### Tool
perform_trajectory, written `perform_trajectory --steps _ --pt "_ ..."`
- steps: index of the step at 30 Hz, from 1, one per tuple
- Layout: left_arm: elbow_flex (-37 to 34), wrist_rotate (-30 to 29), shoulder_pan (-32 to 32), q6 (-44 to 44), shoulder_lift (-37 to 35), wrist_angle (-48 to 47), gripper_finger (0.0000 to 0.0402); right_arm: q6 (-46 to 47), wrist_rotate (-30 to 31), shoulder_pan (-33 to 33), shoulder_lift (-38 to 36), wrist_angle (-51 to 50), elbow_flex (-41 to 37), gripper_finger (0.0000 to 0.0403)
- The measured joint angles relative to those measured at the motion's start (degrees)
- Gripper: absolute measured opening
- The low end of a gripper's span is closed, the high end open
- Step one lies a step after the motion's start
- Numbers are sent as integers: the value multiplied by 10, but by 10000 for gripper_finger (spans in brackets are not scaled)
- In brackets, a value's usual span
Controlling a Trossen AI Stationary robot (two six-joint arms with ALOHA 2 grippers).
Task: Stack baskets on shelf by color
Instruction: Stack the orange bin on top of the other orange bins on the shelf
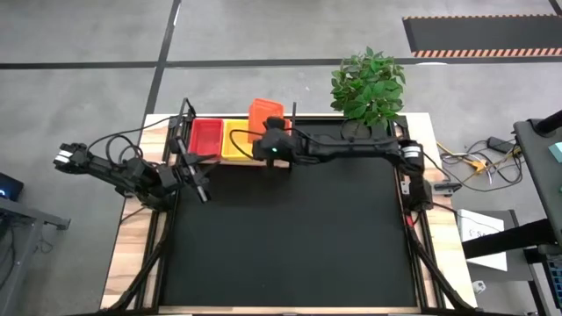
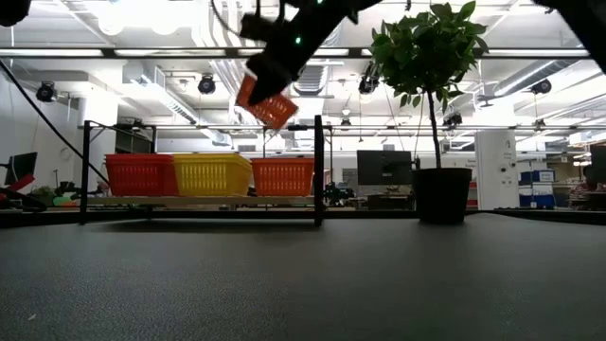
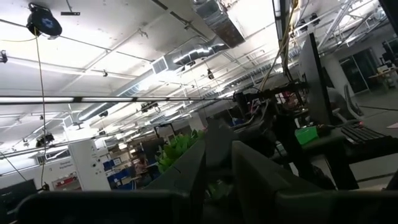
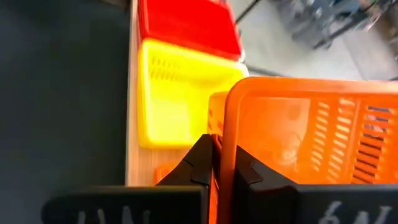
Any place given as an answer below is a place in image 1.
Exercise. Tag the black side table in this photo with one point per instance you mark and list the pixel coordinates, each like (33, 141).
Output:
(542, 167)

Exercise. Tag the black support beam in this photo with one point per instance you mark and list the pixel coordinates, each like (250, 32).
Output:
(513, 239)

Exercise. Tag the black round pole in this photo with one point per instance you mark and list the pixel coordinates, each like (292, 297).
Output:
(549, 124)

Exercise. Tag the small white adapter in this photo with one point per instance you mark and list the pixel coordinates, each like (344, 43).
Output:
(479, 287)

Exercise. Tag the red plastic basket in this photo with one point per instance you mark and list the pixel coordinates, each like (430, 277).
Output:
(205, 136)

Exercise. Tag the yellow plastic basket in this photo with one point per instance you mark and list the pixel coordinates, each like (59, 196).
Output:
(241, 140)

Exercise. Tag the potted green plant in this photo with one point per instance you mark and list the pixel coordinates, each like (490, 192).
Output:
(369, 92)

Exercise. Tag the grey metal table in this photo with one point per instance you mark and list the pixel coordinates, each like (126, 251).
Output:
(26, 215)

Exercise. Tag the black metal side frame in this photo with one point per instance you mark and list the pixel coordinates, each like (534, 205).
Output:
(154, 272)
(422, 281)

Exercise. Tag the wooden shelf board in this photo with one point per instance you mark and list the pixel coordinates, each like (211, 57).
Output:
(232, 163)

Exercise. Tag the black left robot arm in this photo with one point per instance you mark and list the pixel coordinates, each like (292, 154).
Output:
(110, 169)

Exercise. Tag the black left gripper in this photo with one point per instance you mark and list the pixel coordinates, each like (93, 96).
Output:
(186, 173)

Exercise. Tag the black power adapter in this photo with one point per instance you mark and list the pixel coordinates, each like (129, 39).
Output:
(498, 143)

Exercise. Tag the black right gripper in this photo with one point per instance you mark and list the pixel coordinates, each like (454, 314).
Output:
(276, 147)

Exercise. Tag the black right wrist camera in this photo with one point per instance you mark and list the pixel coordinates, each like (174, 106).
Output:
(275, 123)

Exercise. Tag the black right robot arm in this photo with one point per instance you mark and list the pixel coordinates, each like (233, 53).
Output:
(351, 147)

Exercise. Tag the black hazard striped floor mat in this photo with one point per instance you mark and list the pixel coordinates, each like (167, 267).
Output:
(483, 34)

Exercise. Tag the black table mat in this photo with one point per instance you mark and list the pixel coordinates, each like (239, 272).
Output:
(290, 228)

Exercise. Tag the orange plastic basket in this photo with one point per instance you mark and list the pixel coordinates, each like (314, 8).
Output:
(263, 112)

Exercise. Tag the white cardboard box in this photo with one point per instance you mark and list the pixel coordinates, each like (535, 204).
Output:
(474, 224)

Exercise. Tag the teal box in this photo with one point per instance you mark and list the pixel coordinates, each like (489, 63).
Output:
(557, 152)

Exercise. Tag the black vertical post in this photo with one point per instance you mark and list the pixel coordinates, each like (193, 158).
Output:
(293, 112)

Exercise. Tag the black clamp bracket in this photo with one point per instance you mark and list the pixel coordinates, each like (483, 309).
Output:
(445, 188)

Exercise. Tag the black device with blue light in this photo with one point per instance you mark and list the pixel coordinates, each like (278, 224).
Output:
(11, 186)

